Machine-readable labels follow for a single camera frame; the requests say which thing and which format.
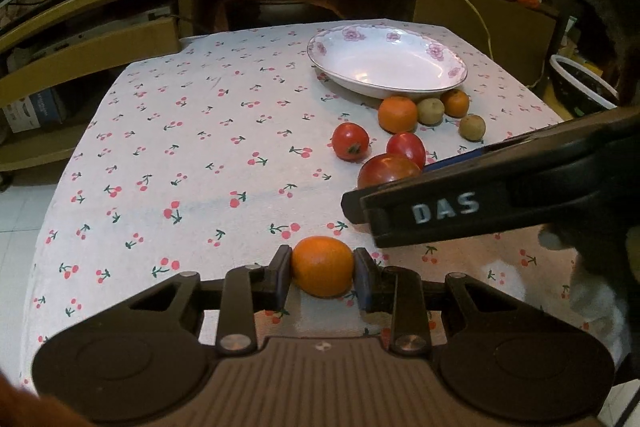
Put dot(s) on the cherry print tablecloth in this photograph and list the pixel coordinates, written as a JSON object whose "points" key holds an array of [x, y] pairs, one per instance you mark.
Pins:
{"points": [[107, 237]]}

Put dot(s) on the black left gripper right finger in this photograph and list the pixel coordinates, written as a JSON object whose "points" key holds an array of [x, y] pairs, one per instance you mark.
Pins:
{"points": [[368, 284]]}

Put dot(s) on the white floral porcelain plate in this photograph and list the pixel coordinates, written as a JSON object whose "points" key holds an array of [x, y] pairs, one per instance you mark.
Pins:
{"points": [[381, 60]]}

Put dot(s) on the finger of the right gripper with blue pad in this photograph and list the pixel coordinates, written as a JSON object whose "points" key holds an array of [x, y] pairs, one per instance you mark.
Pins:
{"points": [[454, 160]]}

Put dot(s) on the small orange tangerine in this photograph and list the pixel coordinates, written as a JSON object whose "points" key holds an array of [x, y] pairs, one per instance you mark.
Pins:
{"points": [[456, 103], [322, 266]]}

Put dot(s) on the large dark red tomato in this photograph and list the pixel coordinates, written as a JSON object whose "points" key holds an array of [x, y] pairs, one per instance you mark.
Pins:
{"points": [[386, 168]]}

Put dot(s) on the red tomato with stem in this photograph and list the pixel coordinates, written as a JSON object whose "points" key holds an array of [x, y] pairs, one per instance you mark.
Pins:
{"points": [[350, 142]]}

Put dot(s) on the brown green kiwi fruit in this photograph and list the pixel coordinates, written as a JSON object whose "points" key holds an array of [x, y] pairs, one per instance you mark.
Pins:
{"points": [[430, 111]]}

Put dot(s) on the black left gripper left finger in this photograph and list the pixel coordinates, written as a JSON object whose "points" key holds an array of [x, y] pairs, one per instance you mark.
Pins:
{"points": [[277, 280]]}

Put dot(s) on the brown kiwi fruit right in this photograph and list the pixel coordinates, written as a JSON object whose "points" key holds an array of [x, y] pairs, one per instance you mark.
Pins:
{"points": [[472, 128]]}

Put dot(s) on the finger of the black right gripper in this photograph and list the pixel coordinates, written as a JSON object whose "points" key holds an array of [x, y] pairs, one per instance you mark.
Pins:
{"points": [[351, 206]]}

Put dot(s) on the black bin white rim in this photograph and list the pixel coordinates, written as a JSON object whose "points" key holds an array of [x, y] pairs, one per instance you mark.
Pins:
{"points": [[580, 90]]}

